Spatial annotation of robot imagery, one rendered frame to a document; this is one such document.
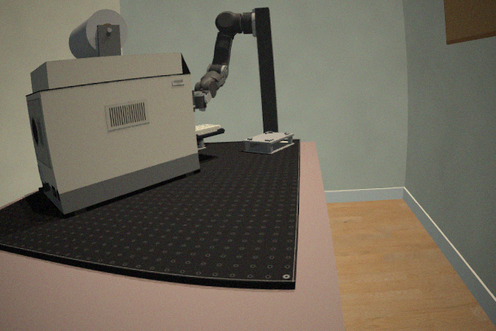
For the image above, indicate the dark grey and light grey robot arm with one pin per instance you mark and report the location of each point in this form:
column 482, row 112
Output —
column 229, row 24

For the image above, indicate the beige foil roll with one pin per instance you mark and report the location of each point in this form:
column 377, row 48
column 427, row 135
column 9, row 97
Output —
column 83, row 40

